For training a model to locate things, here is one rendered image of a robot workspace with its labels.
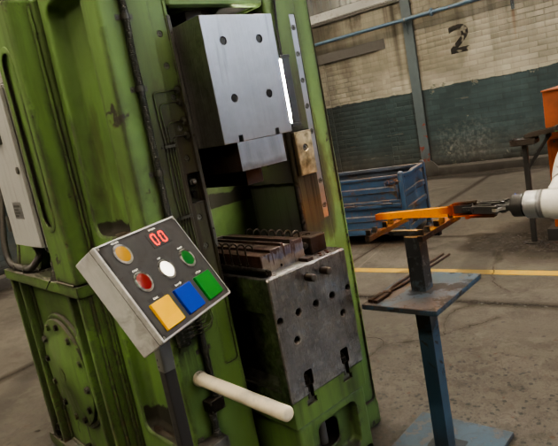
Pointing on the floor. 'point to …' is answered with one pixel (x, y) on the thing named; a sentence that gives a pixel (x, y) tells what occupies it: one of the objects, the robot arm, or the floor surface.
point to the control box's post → (166, 365)
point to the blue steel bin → (383, 196)
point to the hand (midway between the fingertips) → (464, 208)
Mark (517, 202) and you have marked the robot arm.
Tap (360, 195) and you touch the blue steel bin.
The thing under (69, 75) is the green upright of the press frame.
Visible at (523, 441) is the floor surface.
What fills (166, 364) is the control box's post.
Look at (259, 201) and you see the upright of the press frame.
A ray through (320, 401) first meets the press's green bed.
